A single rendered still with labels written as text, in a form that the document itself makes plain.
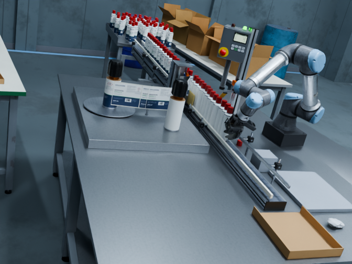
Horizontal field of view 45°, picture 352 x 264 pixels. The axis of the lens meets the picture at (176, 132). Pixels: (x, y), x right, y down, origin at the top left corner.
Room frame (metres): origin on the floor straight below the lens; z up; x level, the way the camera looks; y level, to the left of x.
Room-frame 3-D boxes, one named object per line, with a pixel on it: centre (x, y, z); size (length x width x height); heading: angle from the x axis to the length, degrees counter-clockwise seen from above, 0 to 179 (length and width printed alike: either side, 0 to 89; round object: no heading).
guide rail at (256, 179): (2.20, -0.27, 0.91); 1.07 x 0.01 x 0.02; 23
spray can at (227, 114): (2.30, -0.27, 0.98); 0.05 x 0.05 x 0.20
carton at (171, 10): (5.94, 0.33, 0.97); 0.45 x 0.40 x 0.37; 123
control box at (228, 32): (2.61, -0.23, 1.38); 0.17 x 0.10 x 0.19; 78
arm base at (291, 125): (2.66, -0.68, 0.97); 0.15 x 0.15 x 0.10
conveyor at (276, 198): (2.47, -0.20, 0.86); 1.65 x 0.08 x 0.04; 23
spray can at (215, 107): (2.44, -0.21, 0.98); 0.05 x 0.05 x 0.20
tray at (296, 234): (1.56, -0.58, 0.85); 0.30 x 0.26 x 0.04; 23
